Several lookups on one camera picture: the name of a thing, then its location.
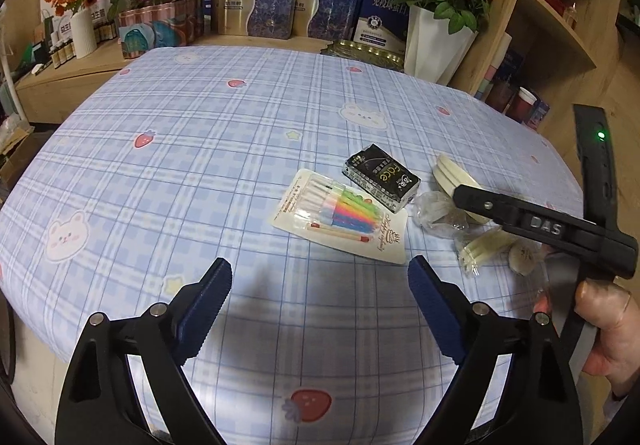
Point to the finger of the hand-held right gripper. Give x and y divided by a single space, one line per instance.
477 205

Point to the gold blue gift box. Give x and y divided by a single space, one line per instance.
250 10
327 15

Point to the colourful candle pack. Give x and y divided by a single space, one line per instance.
340 220

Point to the black tissue pack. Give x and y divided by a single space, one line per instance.
380 175

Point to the small blue box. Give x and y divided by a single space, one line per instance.
537 115

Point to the row of small bottles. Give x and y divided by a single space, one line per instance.
61 50

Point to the red cup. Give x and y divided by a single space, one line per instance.
520 105

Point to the white ribbed vase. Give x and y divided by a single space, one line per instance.
82 35

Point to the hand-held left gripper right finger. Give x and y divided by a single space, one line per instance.
432 305

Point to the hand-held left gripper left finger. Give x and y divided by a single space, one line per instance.
205 315

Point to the cream plastic forks pack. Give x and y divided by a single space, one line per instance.
482 250

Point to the blue white carton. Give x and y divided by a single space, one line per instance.
382 15

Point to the blue plaid tablecloth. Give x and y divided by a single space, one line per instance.
200 185

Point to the round cream packet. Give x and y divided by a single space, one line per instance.
522 259

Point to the clear plastic wrapper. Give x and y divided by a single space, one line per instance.
435 212

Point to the person's right hand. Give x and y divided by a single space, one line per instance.
615 340

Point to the teal patterned pouch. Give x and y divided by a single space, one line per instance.
136 41

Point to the gold tray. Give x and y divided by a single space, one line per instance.
362 52

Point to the white angular vase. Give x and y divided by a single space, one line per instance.
435 45

